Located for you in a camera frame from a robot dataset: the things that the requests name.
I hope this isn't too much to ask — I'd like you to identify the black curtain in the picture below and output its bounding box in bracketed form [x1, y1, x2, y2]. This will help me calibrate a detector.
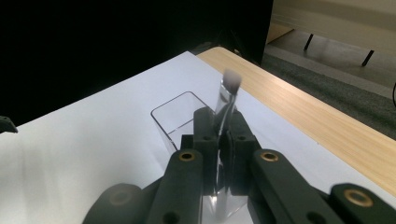
[0, 0, 275, 127]

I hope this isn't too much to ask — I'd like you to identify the black furniture leg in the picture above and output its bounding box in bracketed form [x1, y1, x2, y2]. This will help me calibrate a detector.
[361, 49, 375, 67]
[303, 33, 314, 51]

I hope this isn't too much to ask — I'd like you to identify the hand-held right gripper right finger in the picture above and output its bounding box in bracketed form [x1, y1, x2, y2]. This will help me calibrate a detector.
[228, 109, 262, 197]

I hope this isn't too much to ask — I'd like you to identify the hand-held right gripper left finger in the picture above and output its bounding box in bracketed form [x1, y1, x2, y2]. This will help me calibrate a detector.
[180, 106, 219, 196]

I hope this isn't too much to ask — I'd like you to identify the thick black makeup brush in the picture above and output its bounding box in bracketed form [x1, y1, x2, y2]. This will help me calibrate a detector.
[214, 68, 243, 138]

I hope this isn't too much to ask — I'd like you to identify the clear plastic organizer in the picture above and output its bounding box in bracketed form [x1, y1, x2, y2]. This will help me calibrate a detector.
[150, 91, 250, 224]

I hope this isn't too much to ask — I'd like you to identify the white paper sheet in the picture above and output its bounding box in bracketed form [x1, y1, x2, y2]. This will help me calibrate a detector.
[0, 50, 396, 224]

